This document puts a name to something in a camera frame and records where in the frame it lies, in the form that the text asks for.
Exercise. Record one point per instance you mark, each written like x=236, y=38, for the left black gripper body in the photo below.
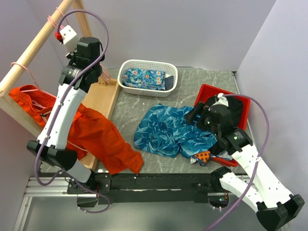
x=73, y=58

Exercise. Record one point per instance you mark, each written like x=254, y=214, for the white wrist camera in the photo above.
x=221, y=102
x=68, y=37

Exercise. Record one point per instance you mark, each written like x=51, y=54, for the blue shark print shorts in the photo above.
x=165, y=131

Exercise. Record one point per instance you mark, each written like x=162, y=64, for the white plastic basket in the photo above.
x=169, y=69

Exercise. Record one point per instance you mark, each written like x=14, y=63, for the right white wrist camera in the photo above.
x=221, y=102

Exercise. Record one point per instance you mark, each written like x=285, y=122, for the wooden clothes rack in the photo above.
x=100, y=98

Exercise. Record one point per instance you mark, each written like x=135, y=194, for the black garment in bin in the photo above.
x=235, y=107

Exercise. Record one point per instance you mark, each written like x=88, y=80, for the red plastic bin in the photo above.
x=207, y=91

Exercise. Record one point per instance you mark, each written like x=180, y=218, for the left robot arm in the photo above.
x=76, y=78

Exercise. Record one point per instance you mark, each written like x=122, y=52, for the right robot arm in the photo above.
x=273, y=203

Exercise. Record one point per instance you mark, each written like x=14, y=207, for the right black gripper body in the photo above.
x=207, y=122

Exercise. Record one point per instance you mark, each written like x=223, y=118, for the dark blue folded cloth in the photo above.
x=169, y=81

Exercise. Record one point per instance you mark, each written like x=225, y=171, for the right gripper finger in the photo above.
x=192, y=116
x=200, y=108

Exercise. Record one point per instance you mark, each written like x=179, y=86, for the blue floral cloth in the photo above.
x=144, y=79

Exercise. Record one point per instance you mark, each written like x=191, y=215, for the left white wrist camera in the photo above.
x=68, y=37

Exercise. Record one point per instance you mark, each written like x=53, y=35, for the orange shorts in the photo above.
x=90, y=132

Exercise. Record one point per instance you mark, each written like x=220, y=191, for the pink hanger holding orange shorts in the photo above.
x=29, y=79

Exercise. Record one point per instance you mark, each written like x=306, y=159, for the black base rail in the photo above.
x=130, y=188

